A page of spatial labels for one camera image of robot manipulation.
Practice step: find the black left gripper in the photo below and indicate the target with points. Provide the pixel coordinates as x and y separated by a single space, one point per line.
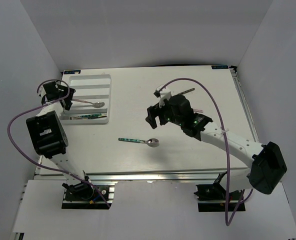
69 97

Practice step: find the pink handled knife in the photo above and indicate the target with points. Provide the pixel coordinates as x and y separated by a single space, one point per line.
198 110

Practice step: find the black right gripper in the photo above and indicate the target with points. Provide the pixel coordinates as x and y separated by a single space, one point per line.
153 112

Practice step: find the white cutlery tray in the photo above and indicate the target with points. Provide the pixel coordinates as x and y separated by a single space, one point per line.
92 88

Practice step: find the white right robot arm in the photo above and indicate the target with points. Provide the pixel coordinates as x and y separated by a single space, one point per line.
265 163

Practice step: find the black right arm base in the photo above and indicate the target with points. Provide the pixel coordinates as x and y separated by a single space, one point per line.
211 198

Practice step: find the green handled fork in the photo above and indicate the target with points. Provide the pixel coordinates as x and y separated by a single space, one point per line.
88 117

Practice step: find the green handled spoon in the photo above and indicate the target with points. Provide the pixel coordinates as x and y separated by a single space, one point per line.
152 142

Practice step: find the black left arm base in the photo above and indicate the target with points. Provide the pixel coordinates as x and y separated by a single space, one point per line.
87 199

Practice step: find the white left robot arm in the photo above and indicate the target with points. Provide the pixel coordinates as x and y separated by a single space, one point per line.
49 138

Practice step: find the aluminium table frame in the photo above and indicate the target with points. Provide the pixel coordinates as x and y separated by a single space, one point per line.
153 185

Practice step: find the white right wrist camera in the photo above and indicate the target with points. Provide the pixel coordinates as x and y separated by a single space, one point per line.
163 93

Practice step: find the pink handled spoon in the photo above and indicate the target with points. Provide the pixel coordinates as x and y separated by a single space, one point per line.
97 105

